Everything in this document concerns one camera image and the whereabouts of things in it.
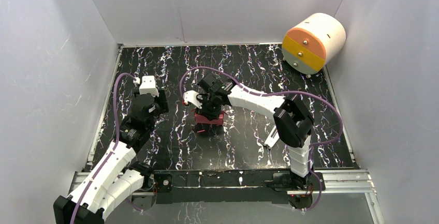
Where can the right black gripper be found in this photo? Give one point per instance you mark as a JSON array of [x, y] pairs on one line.
[[203, 110]]

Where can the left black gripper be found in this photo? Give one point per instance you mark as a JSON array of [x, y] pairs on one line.
[[161, 101]]

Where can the pink paper box sheet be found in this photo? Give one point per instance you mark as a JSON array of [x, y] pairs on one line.
[[201, 119]]

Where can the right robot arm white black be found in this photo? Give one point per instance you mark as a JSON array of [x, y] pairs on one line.
[[293, 121]]

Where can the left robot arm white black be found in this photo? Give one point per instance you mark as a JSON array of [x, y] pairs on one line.
[[115, 177]]

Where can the small white plastic clip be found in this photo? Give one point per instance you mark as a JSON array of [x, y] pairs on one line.
[[272, 138]]

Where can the round drawer cabinet toy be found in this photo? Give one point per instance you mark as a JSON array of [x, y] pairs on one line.
[[313, 43]]

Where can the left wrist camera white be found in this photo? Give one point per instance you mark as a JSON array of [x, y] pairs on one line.
[[148, 86]]

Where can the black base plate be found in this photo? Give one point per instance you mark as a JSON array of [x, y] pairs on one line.
[[221, 195]]

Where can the aluminium front rail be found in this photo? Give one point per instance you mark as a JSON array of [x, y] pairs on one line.
[[328, 181]]

